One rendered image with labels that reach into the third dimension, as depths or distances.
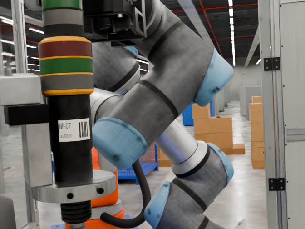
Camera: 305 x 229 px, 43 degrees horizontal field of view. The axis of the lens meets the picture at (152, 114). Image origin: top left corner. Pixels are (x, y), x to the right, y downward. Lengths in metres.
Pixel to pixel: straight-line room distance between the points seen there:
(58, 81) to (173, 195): 0.73
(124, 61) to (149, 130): 0.40
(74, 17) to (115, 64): 0.56
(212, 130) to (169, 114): 8.98
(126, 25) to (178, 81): 0.16
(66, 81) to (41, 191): 0.09
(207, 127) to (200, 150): 8.49
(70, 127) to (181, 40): 0.28
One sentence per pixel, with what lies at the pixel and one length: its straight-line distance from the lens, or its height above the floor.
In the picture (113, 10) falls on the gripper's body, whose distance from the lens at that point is 0.38.
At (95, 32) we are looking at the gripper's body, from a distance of 0.40.
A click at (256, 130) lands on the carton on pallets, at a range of 7.78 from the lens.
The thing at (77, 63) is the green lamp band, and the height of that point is 1.56.
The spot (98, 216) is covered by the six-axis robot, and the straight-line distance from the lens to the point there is 4.21.
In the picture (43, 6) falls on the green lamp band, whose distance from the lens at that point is 0.33.
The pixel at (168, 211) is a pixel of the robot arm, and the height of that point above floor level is 1.24.
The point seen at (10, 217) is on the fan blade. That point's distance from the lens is 0.49.
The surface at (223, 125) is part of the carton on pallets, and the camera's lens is 9.49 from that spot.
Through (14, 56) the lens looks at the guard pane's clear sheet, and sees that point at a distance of 1.76.
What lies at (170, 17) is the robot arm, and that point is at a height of 1.64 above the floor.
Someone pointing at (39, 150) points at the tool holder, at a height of 1.49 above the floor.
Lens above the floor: 1.53
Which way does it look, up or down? 3 degrees down
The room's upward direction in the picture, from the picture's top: 3 degrees counter-clockwise
